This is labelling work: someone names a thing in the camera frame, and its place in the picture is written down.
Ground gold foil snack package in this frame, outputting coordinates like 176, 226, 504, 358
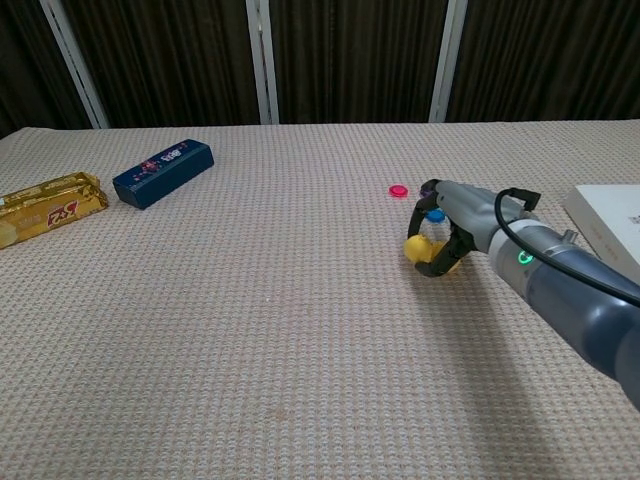
0, 171, 110, 250

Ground dark blue printed box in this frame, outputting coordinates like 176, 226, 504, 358
112, 138, 215, 210

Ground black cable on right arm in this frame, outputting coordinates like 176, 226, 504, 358
493, 187, 640, 304

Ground white flat cardboard box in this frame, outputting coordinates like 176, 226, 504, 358
563, 184, 640, 282

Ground white partition frame post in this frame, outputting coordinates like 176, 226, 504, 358
39, 0, 110, 130
428, 0, 469, 123
244, 0, 280, 125

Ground beige woven tablecloth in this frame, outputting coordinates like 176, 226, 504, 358
0, 118, 640, 480

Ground yellow ball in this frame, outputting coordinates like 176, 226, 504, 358
402, 234, 436, 264

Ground right black grey robot hand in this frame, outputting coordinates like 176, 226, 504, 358
407, 178, 539, 278

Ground small yellow plastic bowl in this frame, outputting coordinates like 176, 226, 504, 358
429, 241, 462, 275

